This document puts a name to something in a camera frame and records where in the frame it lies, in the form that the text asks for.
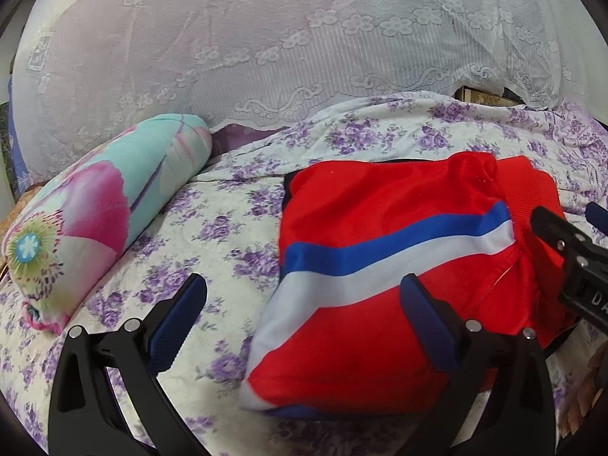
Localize person's right hand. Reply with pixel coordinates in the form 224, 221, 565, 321
558, 351, 603, 443

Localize brown cloth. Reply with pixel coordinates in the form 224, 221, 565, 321
0, 189, 36, 231

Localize white lace cover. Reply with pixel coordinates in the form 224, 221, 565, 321
9, 0, 608, 187

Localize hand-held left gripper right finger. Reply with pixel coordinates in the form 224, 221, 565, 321
400, 273, 556, 456

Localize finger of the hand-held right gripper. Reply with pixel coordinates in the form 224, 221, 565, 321
529, 206, 587, 269
585, 202, 608, 239

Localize purple floral bed sheet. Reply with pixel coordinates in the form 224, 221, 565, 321
0, 91, 608, 456

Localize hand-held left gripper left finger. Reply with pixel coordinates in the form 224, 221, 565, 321
47, 273, 209, 456

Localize blue printed blanket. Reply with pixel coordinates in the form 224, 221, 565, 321
6, 76, 30, 196

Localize red pants blue white stripes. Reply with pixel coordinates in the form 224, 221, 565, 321
237, 151, 578, 421

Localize teal pink floral pillow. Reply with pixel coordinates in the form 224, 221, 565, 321
2, 113, 214, 336

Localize wooden bed frame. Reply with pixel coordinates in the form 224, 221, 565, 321
453, 84, 521, 106

